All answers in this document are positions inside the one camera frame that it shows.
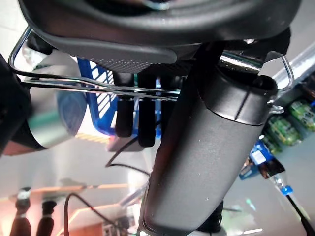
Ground green shrink-wrapped drink pack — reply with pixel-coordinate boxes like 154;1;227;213
267;115;302;146
287;99;315;131
260;134;281;155

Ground dark brown bottle-shaped object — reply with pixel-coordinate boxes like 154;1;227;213
9;187;32;236
36;200;57;236

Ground Pepsi cola bottle blue cap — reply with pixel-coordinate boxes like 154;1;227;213
238;139;295;196

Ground blue plastic shopping basket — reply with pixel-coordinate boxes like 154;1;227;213
76;56;163;137

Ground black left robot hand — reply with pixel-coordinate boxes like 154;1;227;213
17;0;304;236

